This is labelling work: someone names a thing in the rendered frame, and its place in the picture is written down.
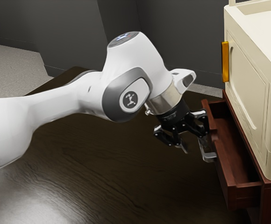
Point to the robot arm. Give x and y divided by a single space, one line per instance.
56 109

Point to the dark red open drawer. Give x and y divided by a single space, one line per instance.
231 163

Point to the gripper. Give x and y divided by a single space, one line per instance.
174 117

